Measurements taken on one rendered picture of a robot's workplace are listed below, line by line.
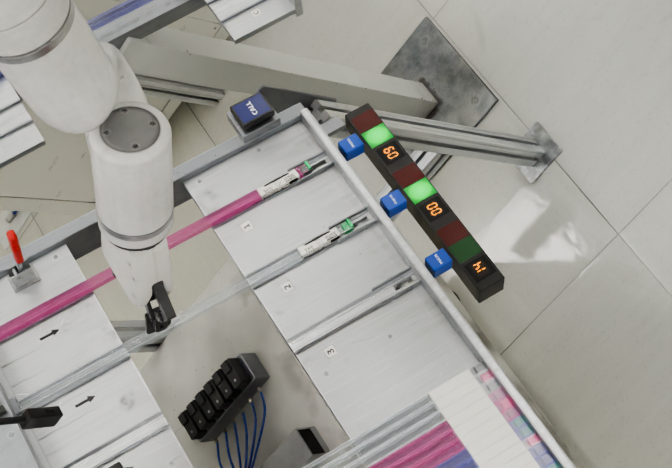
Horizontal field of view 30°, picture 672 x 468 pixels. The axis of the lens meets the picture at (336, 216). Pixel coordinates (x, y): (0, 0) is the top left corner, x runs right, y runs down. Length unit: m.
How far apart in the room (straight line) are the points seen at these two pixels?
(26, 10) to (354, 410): 0.71
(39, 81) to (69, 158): 1.75
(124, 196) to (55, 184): 1.64
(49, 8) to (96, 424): 0.66
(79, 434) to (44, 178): 1.37
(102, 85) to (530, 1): 1.38
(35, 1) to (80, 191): 1.93
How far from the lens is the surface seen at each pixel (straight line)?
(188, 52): 2.00
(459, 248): 1.68
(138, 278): 1.42
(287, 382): 1.93
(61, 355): 1.66
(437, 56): 2.53
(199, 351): 2.05
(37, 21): 1.10
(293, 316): 1.63
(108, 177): 1.30
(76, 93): 1.17
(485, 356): 1.57
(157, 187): 1.32
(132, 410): 1.61
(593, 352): 2.33
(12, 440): 1.56
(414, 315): 1.62
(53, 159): 2.88
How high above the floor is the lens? 2.05
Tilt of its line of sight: 50 degrees down
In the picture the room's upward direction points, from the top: 86 degrees counter-clockwise
